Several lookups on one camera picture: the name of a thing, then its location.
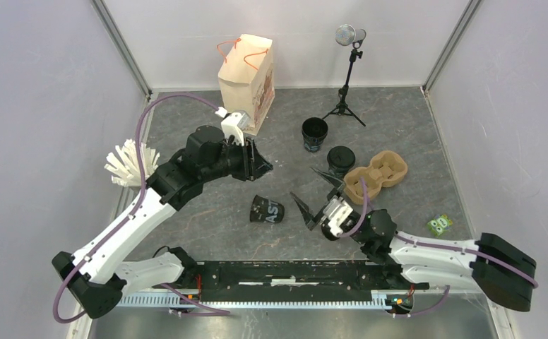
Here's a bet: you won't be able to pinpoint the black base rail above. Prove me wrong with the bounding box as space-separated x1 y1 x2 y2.
82 259 490 310

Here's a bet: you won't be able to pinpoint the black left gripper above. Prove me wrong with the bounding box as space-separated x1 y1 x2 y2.
201 134 274 183

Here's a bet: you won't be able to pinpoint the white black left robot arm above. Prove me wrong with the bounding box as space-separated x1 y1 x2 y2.
52 125 273 319

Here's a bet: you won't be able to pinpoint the black cup lid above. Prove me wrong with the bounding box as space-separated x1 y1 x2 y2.
327 145 356 170

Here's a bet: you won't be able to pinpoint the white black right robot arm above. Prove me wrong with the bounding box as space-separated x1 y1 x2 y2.
292 170 539 312

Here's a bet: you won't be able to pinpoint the green toy figure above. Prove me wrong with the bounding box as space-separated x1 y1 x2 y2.
427 214 453 237

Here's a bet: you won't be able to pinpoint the microphone on black tripod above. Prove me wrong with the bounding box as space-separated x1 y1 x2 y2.
322 24 367 127

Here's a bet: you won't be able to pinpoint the white straws in cup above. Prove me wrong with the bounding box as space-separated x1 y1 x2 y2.
104 139 160 187

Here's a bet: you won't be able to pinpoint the single black coffee cup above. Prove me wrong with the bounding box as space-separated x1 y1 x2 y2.
328 162 355 179

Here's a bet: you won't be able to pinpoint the paper takeout bag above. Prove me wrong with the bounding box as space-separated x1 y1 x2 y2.
216 34 275 136

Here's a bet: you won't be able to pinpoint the stack of black cups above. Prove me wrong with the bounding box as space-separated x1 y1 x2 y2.
301 117 328 153

